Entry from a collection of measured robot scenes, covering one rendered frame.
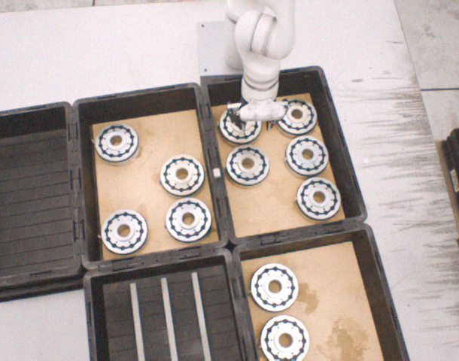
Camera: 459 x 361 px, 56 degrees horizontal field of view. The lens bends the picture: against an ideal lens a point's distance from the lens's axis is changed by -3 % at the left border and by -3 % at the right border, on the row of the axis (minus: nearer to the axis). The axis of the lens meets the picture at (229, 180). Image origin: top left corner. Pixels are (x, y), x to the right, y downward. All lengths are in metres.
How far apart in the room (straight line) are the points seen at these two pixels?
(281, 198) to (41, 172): 0.58
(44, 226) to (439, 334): 0.99
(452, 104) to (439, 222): 1.20
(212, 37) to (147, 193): 0.51
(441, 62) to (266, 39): 1.83
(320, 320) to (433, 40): 1.89
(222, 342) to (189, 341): 0.07
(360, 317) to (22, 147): 0.89
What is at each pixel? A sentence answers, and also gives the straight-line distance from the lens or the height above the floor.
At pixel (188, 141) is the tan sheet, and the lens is 1.10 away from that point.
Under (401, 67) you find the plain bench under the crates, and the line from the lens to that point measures 1.49.
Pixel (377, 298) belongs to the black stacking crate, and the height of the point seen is 0.89.
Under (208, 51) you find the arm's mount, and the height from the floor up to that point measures 0.80.
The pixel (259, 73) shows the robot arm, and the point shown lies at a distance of 0.84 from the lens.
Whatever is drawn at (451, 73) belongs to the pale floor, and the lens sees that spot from 2.52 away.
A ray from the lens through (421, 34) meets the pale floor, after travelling 2.60.
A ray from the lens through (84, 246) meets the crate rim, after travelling 0.94.
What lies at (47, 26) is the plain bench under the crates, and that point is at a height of 0.70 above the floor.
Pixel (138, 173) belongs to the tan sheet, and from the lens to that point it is 1.08.
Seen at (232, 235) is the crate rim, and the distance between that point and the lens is 0.91.
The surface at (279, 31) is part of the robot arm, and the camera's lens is 0.76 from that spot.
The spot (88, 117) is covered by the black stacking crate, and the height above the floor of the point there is 0.86.
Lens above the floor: 1.81
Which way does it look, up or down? 69 degrees down
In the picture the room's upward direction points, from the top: 4 degrees clockwise
